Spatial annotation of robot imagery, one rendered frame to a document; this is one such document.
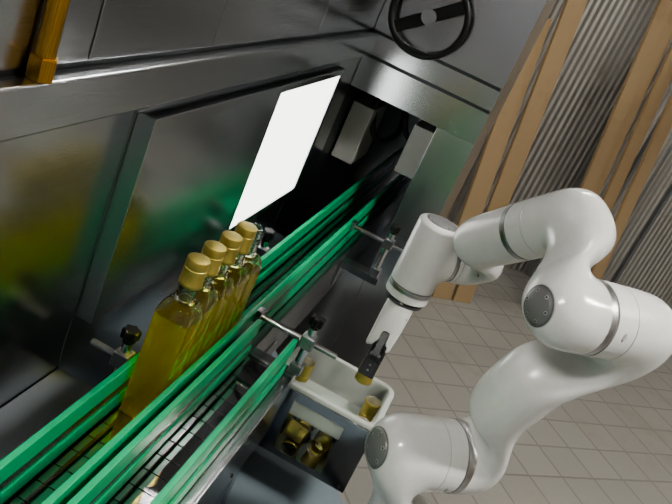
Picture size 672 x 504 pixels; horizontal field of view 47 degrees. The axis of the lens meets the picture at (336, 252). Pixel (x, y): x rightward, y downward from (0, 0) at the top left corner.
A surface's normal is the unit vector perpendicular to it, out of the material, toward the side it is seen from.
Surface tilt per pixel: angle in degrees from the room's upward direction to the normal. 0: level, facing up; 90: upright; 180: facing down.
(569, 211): 63
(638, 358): 107
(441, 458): 53
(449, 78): 90
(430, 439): 31
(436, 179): 90
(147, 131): 90
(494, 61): 90
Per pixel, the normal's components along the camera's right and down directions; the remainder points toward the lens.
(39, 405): 0.38, -0.84
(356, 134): -0.29, 0.29
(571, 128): 0.33, 0.51
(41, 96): 0.88, 0.46
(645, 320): 0.48, -0.15
